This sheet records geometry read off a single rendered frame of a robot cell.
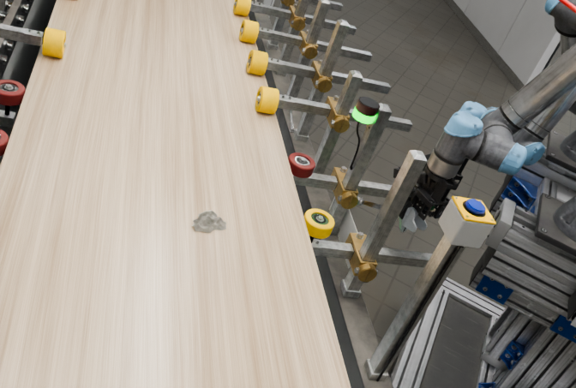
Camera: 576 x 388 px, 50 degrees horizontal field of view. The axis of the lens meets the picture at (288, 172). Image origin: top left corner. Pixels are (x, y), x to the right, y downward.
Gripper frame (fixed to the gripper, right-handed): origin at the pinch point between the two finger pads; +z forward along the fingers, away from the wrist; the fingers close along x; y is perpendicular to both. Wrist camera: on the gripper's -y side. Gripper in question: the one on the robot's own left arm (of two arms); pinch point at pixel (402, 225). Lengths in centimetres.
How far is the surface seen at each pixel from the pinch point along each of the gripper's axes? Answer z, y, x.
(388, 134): 92, -162, 168
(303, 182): 7.3, -29.0, -11.6
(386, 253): 9.5, 0.2, -1.1
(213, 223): 1, -10, -50
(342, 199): 6.7, -19.5, -4.1
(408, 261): 10.9, 3.4, 5.2
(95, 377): 2, 21, -86
